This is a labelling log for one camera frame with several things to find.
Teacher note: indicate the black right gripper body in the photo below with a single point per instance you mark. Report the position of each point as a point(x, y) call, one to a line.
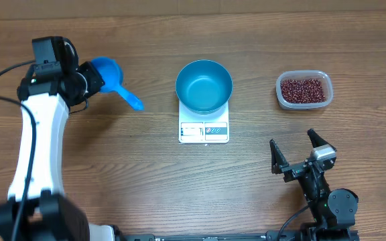
point(294, 171)

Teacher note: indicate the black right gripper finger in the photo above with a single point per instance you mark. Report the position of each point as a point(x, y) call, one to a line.
point(278, 161)
point(316, 140)

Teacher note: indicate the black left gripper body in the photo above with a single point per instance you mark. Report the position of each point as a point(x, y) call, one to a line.
point(89, 82)

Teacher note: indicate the blue measuring scoop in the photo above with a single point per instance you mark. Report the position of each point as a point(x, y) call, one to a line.
point(112, 75)

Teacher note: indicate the red beans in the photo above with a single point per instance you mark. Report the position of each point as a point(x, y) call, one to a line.
point(302, 91)

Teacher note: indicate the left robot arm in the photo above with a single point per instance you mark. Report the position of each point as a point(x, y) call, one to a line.
point(36, 207)

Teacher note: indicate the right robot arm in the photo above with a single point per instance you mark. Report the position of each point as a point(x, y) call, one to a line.
point(333, 211)

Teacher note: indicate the white digital kitchen scale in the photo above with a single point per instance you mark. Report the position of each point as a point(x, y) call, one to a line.
point(209, 128)

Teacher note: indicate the teal bowl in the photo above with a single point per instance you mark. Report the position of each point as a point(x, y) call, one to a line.
point(204, 86)

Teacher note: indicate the clear plastic container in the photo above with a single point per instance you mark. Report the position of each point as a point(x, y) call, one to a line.
point(301, 75)

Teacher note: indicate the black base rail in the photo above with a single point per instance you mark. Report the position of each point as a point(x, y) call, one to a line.
point(240, 237)

